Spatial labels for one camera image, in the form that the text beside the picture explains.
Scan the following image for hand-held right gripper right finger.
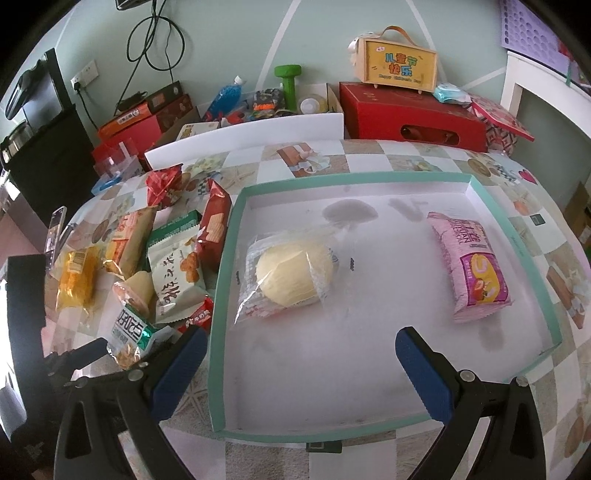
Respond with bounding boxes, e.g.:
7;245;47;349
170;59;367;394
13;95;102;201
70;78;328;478
394;326;561;480

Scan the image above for tall red cracker packet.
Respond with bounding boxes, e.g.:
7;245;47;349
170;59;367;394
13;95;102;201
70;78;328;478
196;179;232;278

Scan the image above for yellow snack packet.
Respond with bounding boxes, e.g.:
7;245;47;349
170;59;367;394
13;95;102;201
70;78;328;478
55;247;105;319

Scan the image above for black cables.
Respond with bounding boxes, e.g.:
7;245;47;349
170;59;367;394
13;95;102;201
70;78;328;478
115;0;186;112

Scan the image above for white printed box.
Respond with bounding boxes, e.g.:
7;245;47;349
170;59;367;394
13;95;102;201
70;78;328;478
175;122;220;141

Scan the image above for small green white packet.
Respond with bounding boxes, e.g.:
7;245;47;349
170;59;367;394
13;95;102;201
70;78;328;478
107;300;157;370

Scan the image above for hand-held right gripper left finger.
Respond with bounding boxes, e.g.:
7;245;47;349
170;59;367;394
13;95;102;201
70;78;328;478
54;325;209;480

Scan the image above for orange cardboard box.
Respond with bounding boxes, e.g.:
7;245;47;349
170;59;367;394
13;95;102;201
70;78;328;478
98;102;153;139

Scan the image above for clear plastic holder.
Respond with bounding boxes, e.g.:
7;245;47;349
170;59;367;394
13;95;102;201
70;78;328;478
45;207;68;269

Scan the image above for red patterned tin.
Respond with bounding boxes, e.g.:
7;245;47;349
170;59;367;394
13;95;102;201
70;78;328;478
468;95;535;153

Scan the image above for small red candy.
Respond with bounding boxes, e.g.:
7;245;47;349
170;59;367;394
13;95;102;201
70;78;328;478
180;298;214;333

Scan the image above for brown paper bag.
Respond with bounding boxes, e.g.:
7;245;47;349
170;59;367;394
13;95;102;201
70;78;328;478
563;182;591;237

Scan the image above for wooden box with handle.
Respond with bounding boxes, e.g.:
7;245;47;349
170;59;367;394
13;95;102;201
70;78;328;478
355;27;438;93

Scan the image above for pink snack packet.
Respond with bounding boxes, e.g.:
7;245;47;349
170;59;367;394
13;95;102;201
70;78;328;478
427;211;514;324

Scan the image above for white desk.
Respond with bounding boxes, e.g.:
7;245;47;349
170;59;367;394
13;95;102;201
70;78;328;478
501;50;591;153

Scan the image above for clear-wrapped yellow pastry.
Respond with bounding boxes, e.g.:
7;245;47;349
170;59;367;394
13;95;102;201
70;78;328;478
235;233;354;324

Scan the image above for pale green pastry packet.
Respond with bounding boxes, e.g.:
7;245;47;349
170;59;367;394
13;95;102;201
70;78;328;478
147;211;207;324

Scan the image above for dark colorful toy bag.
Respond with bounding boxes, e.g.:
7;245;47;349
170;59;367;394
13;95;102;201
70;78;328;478
252;88;285;114

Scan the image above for white open carton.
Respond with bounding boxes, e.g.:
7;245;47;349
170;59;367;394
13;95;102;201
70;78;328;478
144;83;345;171

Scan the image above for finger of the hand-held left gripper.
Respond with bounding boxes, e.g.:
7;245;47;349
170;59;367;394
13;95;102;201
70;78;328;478
44;338;109;374

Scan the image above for brown cardboard box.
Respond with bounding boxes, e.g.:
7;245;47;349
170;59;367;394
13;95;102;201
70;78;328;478
145;82;195;131

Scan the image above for crumpled red snack packet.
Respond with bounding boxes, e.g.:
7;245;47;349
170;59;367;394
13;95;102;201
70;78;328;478
147;165;184;210

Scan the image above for blue wet wipes pack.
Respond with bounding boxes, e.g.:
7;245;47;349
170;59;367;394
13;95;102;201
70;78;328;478
434;83;472;105

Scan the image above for purple perforated basket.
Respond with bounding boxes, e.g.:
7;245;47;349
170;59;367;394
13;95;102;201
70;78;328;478
501;0;574;77

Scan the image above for clear plastic container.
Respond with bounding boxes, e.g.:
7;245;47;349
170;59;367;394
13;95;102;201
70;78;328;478
95;143;144;179

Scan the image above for blue liquid bottle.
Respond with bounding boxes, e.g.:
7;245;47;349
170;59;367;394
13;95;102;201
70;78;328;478
205;76;245;121

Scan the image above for white wall outlet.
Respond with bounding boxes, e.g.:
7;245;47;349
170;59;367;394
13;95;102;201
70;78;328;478
71;60;99;90

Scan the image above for orange tan snack packet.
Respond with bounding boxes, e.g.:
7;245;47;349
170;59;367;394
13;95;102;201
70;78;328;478
104;207;158;278

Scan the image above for black appliance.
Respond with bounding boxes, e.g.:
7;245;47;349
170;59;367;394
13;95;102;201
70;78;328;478
4;48;65;134

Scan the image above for red gift box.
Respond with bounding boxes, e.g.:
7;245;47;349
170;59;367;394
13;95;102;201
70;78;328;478
339;82;489;153

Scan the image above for green dumbbell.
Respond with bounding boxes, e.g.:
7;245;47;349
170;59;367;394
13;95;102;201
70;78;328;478
274;65;303;112

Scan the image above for colorful clutter pile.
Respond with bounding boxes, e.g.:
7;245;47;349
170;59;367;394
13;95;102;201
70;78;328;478
556;39;591;89

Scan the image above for teal-edged white shallow box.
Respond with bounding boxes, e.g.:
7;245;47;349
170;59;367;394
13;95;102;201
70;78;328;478
206;172;563;446

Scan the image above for black cabinet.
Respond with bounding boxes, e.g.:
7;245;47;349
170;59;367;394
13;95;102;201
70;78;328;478
0;104;99;217

